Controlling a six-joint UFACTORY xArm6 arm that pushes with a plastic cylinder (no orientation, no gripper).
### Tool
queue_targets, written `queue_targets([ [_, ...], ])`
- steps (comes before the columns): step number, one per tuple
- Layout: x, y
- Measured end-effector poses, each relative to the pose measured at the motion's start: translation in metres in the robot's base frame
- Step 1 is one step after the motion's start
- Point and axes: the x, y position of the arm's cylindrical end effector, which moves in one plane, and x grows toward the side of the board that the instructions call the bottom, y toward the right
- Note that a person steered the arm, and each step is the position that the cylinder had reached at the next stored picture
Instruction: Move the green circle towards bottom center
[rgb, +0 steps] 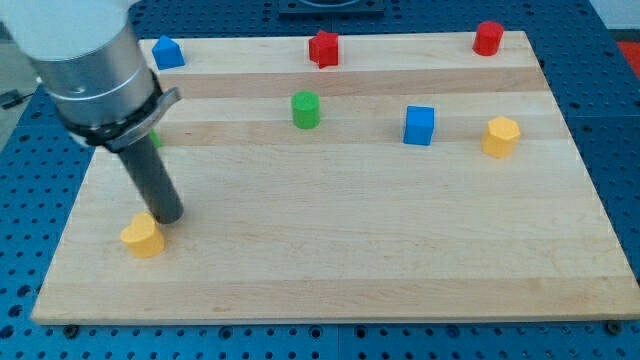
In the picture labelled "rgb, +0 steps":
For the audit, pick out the green block behind arm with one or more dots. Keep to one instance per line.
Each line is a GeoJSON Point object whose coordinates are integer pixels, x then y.
{"type": "Point", "coordinates": [155, 139]}

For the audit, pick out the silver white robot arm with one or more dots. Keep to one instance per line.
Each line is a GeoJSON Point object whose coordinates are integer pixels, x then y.
{"type": "Point", "coordinates": [88, 59]}

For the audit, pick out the green cylinder block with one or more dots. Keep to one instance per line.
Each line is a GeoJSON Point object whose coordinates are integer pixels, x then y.
{"type": "Point", "coordinates": [305, 107]}

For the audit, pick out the wooden board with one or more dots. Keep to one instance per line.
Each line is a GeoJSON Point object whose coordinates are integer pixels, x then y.
{"type": "Point", "coordinates": [344, 223]}

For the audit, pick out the blue cube block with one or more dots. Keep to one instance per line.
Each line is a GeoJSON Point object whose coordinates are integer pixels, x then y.
{"type": "Point", "coordinates": [419, 125]}

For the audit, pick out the red star block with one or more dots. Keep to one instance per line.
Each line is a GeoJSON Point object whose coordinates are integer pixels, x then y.
{"type": "Point", "coordinates": [324, 49]}

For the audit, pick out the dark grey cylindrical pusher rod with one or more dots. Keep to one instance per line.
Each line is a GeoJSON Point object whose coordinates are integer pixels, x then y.
{"type": "Point", "coordinates": [147, 171]}

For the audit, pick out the yellow heart block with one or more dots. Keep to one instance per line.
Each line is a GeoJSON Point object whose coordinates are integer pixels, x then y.
{"type": "Point", "coordinates": [142, 237]}

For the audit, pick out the yellow hexagon block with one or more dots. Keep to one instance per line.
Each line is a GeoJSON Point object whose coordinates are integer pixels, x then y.
{"type": "Point", "coordinates": [500, 137]}

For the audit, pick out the blue pentagon house block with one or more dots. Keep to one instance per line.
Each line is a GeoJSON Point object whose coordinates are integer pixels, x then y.
{"type": "Point", "coordinates": [167, 53]}

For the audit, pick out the red cylinder block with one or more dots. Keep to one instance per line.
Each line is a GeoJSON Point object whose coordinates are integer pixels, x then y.
{"type": "Point", "coordinates": [488, 38]}

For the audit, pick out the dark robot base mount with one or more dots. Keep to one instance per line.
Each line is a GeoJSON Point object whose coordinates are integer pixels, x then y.
{"type": "Point", "coordinates": [329, 7]}

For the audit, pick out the black cable plug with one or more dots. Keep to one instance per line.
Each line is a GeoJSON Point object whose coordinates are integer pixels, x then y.
{"type": "Point", "coordinates": [10, 99]}

